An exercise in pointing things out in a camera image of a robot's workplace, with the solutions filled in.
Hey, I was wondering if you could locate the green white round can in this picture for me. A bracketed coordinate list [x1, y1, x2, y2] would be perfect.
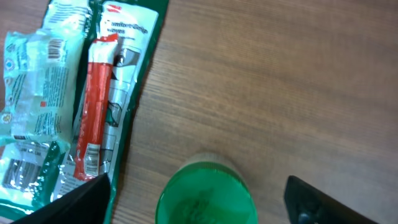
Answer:
[155, 152, 259, 224]

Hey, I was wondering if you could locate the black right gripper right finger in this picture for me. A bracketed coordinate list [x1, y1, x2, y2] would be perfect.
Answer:
[284, 175, 376, 224]

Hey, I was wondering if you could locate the red white stick sachet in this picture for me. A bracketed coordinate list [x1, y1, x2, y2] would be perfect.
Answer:
[73, 34, 119, 181]

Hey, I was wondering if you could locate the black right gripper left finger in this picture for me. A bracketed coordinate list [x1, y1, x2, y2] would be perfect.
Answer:
[12, 174, 111, 224]

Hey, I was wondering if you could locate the light green wipes pack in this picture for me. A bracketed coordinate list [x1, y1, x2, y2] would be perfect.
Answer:
[0, 28, 86, 147]

